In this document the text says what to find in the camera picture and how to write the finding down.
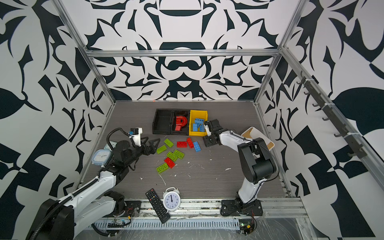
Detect blue lego long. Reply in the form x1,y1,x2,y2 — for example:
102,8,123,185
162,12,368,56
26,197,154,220
193,142,201,152

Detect red arch lego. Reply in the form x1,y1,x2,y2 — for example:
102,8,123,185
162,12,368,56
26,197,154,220
175,116,188,132

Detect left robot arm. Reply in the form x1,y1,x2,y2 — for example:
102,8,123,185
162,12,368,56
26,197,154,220
26,137,161,240

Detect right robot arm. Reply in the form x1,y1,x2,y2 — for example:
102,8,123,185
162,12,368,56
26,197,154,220
203,120,278,207

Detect green lego upper left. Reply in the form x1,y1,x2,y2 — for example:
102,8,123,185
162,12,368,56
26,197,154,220
157,145,167,154

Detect green lego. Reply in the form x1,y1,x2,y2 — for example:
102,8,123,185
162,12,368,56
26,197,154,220
156,163,169,175
167,152,178,162
174,150,185,159
157,145,167,154
164,139,174,148

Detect green lego top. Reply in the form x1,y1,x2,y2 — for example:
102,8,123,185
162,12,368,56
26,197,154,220
164,139,174,148

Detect green lego bottom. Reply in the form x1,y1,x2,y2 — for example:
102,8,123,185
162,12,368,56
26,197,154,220
156,163,169,175

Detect red lego lower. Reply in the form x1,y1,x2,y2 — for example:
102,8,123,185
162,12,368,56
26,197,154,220
164,158,176,169

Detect blue square alarm clock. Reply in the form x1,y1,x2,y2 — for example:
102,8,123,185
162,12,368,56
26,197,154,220
91,149,112,166

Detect red lego upright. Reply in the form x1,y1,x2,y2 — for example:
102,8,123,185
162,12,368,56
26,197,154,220
187,138,194,149

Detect black bin left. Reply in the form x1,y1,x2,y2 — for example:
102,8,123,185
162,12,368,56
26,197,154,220
152,109,173,135

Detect black bin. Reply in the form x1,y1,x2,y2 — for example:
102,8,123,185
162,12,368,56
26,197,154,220
171,110,190,136
152,109,173,135

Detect red lego flat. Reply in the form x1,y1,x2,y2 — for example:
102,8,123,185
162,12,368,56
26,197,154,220
177,142,189,148

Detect black bin middle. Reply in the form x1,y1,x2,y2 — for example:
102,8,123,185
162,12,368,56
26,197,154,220
171,110,190,136

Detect yellow bin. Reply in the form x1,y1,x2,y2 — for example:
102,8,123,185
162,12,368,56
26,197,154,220
189,110,208,137

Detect white tissue box wooden lid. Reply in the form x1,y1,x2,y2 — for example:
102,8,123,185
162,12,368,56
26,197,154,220
241,127,275,150

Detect white twin-bell alarm clock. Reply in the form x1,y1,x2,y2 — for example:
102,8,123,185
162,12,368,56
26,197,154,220
163,187,181,212

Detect black remote control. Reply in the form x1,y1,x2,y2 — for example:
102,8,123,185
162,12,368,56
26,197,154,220
146,189,171,224

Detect small circuit board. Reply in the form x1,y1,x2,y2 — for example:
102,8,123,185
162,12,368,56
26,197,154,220
240,223,257,236

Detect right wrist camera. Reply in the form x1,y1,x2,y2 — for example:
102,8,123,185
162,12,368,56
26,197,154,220
204,121,211,135

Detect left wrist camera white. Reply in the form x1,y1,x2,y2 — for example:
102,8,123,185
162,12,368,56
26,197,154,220
130,128,143,147

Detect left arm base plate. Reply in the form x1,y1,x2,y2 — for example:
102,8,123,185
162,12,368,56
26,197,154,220
114,201,142,218

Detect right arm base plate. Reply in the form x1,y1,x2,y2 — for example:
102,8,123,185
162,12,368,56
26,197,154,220
220,199,264,217

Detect white cable duct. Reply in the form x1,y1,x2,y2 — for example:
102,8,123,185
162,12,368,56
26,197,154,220
98,218,241,231

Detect black hook rail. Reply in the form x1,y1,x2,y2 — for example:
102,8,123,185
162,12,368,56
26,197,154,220
297,76,369,159

